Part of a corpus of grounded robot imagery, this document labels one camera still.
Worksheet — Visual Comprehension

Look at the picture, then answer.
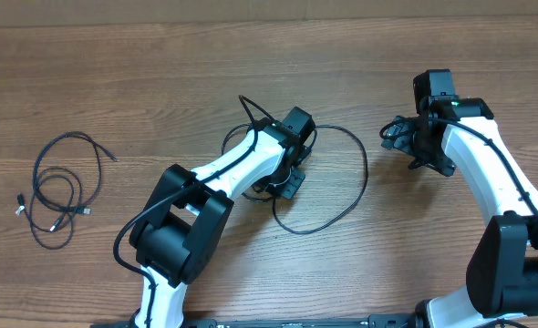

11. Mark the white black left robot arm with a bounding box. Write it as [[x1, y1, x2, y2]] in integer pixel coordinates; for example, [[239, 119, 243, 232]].
[[124, 118, 316, 327]]

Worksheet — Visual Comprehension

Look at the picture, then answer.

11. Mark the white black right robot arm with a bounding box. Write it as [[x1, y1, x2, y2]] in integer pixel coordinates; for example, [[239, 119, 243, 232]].
[[379, 96, 538, 327]]

